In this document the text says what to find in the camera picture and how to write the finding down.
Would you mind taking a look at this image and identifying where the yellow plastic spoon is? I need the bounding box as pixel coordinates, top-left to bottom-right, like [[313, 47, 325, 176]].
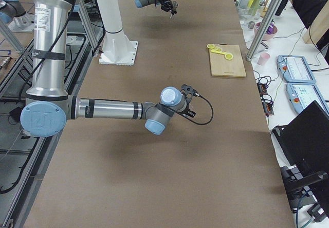
[[210, 49, 232, 57]]

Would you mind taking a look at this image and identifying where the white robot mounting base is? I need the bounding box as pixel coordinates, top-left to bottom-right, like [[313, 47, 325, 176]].
[[97, 0, 138, 66]]

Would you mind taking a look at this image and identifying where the green tumbler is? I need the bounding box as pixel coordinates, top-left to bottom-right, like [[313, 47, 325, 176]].
[[247, 0, 260, 20]]

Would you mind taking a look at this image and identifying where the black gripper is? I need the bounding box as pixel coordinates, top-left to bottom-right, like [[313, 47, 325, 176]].
[[177, 84, 197, 117], [157, 0, 178, 16]]

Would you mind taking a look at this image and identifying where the pink bowl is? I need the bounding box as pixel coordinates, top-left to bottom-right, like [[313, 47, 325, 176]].
[[253, 22, 278, 41]]

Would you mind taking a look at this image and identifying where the blue teach pendant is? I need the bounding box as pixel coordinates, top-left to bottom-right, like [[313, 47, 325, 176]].
[[277, 55, 316, 83], [286, 82, 328, 114]]

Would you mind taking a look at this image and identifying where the bamboo cutting board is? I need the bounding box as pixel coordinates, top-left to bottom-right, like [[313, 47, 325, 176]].
[[208, 44, 246, 78]]

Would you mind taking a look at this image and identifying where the pink plastic cup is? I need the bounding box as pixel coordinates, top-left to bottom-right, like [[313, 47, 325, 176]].
[[257, 52, 270, 65]]

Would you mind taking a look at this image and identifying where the lemon slice on spoon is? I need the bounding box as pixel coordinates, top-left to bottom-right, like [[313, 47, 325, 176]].
[[225, 54, 233, 60]]

